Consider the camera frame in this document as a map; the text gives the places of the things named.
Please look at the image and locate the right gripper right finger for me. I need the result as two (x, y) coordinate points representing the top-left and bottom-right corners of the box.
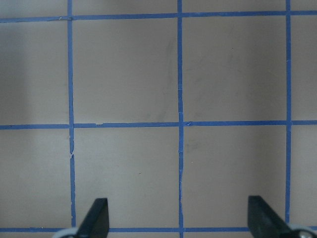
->
(247, 195), (291, 238)

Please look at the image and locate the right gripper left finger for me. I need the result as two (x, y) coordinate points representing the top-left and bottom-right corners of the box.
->
(75, 198), (109, 238)

